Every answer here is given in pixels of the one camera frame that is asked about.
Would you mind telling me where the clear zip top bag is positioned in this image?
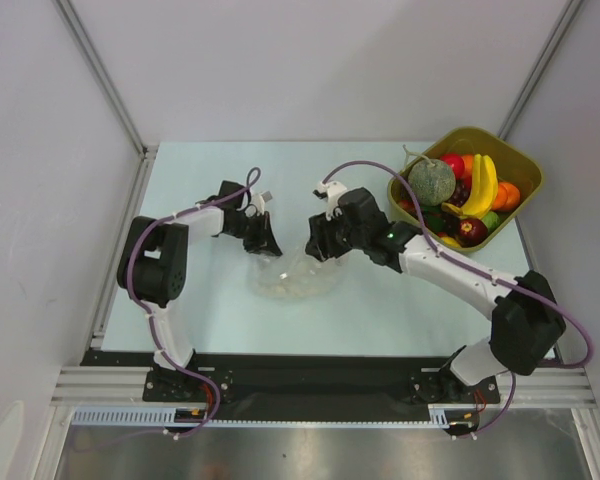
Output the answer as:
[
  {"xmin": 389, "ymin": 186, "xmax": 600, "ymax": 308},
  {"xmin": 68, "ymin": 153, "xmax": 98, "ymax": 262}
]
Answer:
[{"xmin": 248, "ymin": 247, "xmax": 347, "ymax": 300}]

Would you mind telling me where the green netted fake melon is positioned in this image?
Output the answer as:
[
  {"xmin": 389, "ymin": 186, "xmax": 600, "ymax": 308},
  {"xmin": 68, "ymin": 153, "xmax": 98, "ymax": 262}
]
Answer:
[{"xmin": 403, "ymin": 146, "xmax": 456, "ymax": 207}]

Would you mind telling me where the dark red fake apple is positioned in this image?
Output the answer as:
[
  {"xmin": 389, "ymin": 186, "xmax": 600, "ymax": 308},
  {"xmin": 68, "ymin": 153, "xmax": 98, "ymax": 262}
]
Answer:
[{"xmin": 457, "ymin": 218, "xmax": 489, "ymax": 247}]

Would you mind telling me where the yellow fake banana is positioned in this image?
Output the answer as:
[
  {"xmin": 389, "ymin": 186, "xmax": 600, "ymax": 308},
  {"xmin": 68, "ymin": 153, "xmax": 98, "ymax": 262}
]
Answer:
[{"xmin": 460, "ymin": 155, "xmax": 498, "ymax": 219}]

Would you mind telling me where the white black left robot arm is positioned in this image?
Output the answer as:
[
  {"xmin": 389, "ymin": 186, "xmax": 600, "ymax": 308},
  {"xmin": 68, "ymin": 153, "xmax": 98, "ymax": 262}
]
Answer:
[{"xmin": 116, "ymin": 180, "xmax": 282, "ymax": 371}]

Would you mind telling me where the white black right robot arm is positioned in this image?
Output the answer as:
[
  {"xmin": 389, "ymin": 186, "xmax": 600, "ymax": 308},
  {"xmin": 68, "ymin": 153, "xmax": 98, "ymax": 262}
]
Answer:
[{"xmin": 305, "ymin": 181, "xmax": 566, "ymax": 386}]

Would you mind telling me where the purple fake grape bunch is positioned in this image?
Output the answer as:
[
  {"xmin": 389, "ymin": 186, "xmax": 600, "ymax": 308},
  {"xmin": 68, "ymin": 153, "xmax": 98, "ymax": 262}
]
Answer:
[{"xmin": 448, "ymin": 180, "xmax": 471, "ymax": 206}]

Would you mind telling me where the red fake apple in bin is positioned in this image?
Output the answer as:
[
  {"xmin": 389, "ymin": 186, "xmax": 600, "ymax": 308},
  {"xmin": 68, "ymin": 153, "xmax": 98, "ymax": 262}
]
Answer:
[{"xmin": 440, "ymin": 153, "xmax": 465, "ymax": 180}]

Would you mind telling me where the orange fake orange rear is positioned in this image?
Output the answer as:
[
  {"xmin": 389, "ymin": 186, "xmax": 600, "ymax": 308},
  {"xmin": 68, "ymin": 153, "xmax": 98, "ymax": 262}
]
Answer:
[{"xmin": 461, "ymin": 154, "xmax": 475, "ymax": 180}]

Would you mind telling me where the green fake lime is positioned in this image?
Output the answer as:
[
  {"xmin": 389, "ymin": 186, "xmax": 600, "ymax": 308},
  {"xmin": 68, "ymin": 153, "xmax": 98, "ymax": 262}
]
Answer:
[{"xmin": 481, "ymin": 211, "xmax": 502, "ymax": 233}]

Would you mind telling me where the orange fake tangerine front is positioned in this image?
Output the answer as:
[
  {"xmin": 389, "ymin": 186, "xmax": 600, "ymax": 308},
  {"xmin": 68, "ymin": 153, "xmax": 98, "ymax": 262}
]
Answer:
[{"xmin": 491, "ymin": 182, "xmax": 509, "ymax": 211}]

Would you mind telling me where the orange fake tangerine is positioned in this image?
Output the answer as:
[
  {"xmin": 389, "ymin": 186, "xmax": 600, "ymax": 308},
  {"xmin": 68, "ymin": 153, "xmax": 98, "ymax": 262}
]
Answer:
[
  {"xmin": 491, "ymin": 182, "xmax": 509, "ymax": 211},
  {"xmin": 504, "ymin": 183, "xmax": 521, "ymax": 211}
]

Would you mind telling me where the orange fake tangerine right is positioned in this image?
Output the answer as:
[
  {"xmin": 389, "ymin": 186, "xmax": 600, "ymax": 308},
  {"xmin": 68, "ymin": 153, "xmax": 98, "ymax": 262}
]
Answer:
[{"xmin": 504, "ymin": 183, "xmax": 521, "ymax": 211}]

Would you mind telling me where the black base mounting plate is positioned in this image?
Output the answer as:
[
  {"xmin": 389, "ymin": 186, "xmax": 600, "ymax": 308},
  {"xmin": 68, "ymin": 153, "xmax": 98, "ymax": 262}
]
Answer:
[{"xmin": 81, "ymin": 350, "xmax": 513, "ymax": 423}]

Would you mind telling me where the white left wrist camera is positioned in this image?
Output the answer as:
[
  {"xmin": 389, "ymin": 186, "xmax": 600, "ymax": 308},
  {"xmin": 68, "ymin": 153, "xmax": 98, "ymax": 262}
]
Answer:
[{"xmin": 251, "ymin": 191, "xmax": 273, "ymax": 214}]

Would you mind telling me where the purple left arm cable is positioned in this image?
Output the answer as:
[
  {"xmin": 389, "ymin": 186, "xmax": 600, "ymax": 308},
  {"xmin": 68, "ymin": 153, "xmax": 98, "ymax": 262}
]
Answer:
[{"xmin": 72, "ymin": 167, "xmax": 261, "ymax": 454}]

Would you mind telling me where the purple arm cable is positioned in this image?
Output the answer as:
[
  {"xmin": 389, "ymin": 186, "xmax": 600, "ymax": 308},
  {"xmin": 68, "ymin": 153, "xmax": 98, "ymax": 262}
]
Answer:
[
  {"xmin": 72, "ymin": 167, "xmax": 261, "ymax": 454},
  {"xmin": 322, "ymin": 160, "xmax": 594, "ymax": 439}
]

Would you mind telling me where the white slotted cable duct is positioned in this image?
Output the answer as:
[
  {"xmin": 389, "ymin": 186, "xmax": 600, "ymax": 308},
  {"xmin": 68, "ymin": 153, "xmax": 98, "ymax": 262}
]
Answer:
[{"xmin": 72, "ymin": 404, "xmax": 475, "ymax": 430}]

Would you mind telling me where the aluminium front frame rail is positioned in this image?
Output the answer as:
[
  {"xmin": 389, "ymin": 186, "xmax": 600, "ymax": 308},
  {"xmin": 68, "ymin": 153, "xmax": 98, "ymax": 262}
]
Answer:
[{"xmin": 51, "ymin": 366, "xmax": 596, "ymax": 408}]

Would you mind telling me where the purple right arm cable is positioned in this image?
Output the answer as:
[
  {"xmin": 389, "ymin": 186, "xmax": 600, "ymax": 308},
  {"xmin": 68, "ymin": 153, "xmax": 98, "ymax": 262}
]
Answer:
[{"xmin": 322, "ymin": 160, "xmax": 594, "ymax": 439}]

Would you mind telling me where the left aluminium corner post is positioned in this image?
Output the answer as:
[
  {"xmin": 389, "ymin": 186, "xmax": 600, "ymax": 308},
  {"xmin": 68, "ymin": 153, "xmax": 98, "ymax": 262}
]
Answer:
[{"xmin": 52, "ymin": 0, "xmax": 147, "ymax": 159}]

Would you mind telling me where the aluminium corner post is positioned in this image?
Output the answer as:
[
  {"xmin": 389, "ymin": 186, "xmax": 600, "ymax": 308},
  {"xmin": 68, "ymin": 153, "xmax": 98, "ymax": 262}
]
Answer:
[
  {"xmin": 497, "ymin": 0, "xmax": 588, "ymax": 141},
  {"xmin": 52, "ymin": 0, "xmax": 147, "ymax": 159}
]

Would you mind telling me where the right aluminium corner post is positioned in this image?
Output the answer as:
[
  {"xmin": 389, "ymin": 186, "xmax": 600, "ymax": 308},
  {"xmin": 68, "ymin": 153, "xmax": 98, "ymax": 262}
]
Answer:
[{"xmin": 497, "ymin": 0, "xmax": 588, "ymax": 141}]

